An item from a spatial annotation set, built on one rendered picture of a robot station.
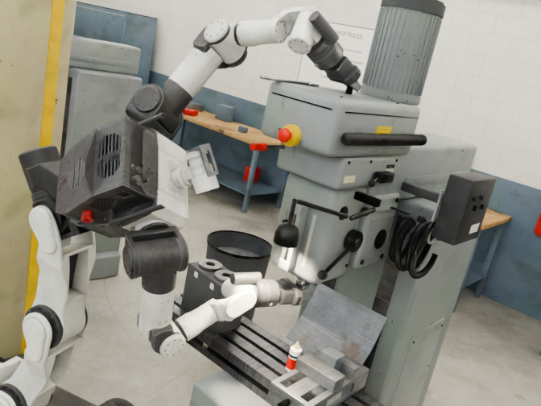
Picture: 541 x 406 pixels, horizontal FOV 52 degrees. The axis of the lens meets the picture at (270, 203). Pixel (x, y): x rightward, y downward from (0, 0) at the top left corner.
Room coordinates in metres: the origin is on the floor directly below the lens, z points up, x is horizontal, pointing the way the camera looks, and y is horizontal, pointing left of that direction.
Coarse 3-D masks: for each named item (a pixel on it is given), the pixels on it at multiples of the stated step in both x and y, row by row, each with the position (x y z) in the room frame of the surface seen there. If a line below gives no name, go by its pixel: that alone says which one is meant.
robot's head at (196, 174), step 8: (192, 160) 1.43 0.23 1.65; (200, 160) 1.43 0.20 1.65; (184, 168) 1.45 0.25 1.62; (192, 168) 1.43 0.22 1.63; (200, 168) 1.43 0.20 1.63; (184, 176) 1.44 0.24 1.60; (192, 176) 1.44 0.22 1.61; (200, 176) 1.42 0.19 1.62; (216, 176) 1.45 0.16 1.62; (184, 184) 1.44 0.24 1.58; (200, 184) 1.41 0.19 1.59; (208, 184) 1.41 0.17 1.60; (216, 184) 1.43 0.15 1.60; (200, 192) 1.41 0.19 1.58
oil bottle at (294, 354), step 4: (296, 344) 1.65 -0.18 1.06; (292, 348) 1.65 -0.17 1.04; (296, 348) 1.64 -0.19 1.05; (300, 348) 1.66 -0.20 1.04; (292, 352) 1.64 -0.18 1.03; (296, 352) 1.63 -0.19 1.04; (300, 352) 1.64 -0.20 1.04; (288, 356) 1.65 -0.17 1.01; (292, 356) 1.64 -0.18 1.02; (296, 356) 1.64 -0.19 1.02; (288, 360) 1.64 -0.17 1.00; (292, 360) 1.64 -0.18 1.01; (288, 364) 1.64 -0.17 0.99; (292, 364) 1.63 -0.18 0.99; (288, 368) 1.64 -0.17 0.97; (292, 368) 1.63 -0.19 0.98
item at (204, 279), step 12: (192, 264) 1.92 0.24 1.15; (204, 264) 1.91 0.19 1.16; (216, 264) 1.93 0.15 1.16; (192, 276) 1.90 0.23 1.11; (204, 276) 1.85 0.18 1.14; (216, 276) 1.83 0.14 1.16; (228, 276) 1.87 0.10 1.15; (192, 288) 1.89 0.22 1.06; (204, 288) 1.84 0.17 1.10; (216, 288) 1.80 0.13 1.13; (192, 300) 1.88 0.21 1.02; (204, 300) 1.83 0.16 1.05; (216, 324) 1.77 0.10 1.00; (228, 324) 1.81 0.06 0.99
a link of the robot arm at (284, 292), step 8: (264, 280) 1.60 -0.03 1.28; (272, 280) 1.61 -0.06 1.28; (280, 280) 1.67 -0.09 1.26; (288, 280) 1.68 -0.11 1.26; (272, 288) 1.58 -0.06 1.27; (280, 288) 1.61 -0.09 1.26; (288, 288) 1.62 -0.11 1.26; (296, 288) 1.63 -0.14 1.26; (272, 296) 1.57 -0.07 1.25; (280, 296) 1.60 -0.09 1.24; (288, 296) 1.61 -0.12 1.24; (296, 296) 1.61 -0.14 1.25; (272, 304) 1.57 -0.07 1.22; (296, 304) 1.61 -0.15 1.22
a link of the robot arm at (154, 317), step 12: (144, 300) 1.32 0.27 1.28; (156, 300) 1.31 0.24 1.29; (168, 300) 1.33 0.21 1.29; (144, 312) 1.33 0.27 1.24; (156, 312) 1.32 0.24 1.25; (168, 312) 1.34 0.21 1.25; (144, 324) 1.33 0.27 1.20; (156, 324) 1.33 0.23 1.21; (168, 324) 1.36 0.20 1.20; (144, 336) 1.34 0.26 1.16; (156, 336) 1.32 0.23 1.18; (168, 336) 1.35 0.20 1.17; (180, 336) 1.37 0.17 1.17; (156, 348) 1.34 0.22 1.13; (168, 348) 1.35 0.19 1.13; (180, 348) 1.38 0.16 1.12
